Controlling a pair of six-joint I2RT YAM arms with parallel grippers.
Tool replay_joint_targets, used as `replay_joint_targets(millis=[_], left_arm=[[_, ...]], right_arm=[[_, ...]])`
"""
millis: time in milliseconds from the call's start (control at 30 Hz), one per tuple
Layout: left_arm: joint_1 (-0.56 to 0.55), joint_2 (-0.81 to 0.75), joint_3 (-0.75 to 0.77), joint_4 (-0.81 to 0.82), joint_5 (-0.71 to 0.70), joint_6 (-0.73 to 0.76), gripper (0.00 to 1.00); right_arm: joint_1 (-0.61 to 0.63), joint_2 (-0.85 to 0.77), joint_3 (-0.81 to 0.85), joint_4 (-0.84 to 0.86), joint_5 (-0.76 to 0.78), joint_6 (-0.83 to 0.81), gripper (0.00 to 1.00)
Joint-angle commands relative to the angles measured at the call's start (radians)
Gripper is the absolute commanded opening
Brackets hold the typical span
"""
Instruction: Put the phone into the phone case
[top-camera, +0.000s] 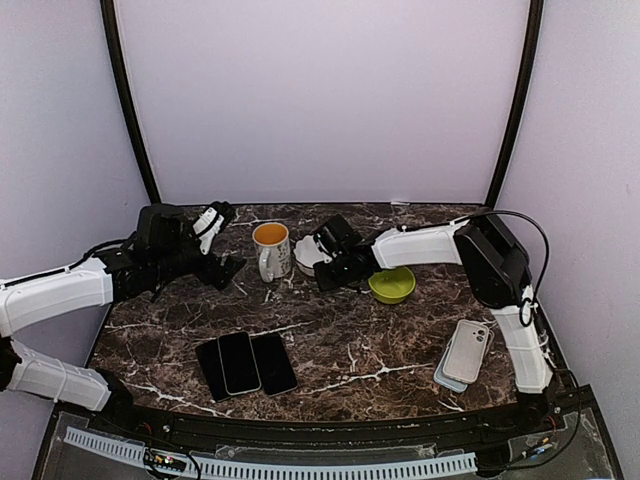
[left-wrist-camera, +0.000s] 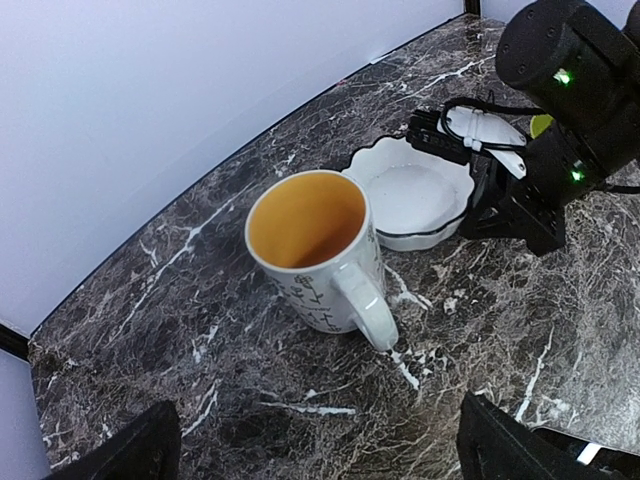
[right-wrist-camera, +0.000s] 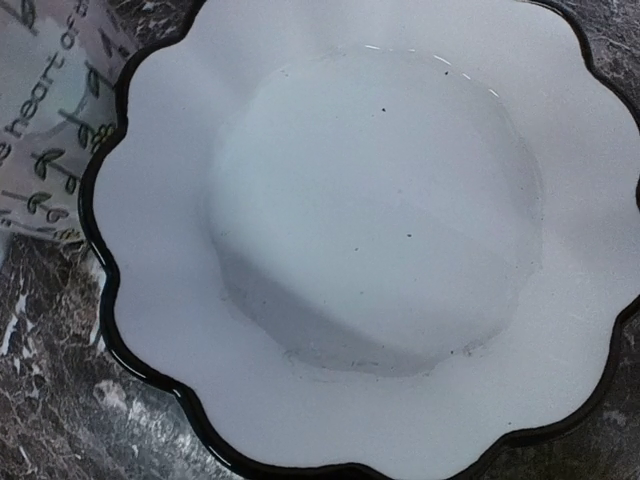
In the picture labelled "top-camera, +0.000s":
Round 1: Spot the small circuit board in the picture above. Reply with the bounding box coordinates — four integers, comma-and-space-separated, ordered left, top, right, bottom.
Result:
143, 449, 187, 474

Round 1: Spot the white floral mug orange inside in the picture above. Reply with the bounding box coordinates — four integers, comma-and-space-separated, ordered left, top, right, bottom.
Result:
252, 222, 292, 283

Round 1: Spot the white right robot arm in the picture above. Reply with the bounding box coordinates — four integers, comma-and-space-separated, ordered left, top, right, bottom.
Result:
311, 210, 553, 434

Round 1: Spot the black left frame post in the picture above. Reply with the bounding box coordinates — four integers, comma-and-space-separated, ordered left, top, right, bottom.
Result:
99, 0, 161, 204

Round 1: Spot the black phone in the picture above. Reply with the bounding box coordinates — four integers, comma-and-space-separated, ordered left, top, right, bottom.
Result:
251, 333, 298, 396
195, 338, 230, 402

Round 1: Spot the white slotted cable duct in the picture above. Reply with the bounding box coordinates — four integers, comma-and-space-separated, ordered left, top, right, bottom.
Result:
64, 425, 479, 480

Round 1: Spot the clear magsafe phone case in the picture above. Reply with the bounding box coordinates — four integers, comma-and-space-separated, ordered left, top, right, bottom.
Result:
464, 325, 494, 384

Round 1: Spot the light blue phone case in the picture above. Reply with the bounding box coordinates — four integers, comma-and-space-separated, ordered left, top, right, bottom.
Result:
433, 345, 468, 394

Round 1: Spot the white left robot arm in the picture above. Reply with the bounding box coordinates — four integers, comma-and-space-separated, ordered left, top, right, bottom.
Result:
1, 201, 246, 436

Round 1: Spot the black right frame post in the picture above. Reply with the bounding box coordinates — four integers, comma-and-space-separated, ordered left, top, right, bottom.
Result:
484, 0, 545, 208

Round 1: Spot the beige phone case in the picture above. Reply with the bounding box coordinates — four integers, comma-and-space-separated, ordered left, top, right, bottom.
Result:
443, 320, 489, 384

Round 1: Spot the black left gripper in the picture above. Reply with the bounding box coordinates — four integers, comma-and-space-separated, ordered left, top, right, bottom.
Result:
152, 219, 246, 290

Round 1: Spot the white scalloped dish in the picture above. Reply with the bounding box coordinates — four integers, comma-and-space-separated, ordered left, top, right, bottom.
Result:
293, 235, 331, 277

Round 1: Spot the black frame post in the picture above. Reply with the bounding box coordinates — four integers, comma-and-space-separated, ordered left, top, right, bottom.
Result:
484, 0, 545, 208
99, 0, 161, 204

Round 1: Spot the silver-edged phone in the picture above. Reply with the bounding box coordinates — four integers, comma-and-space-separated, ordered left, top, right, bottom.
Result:
218, 331, 261, 395

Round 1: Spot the lime green bowl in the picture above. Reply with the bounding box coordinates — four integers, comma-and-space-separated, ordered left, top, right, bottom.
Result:
368, 267, 416, 305

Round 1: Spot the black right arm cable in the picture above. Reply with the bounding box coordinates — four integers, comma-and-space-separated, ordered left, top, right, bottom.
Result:
472, 209, 551, 326

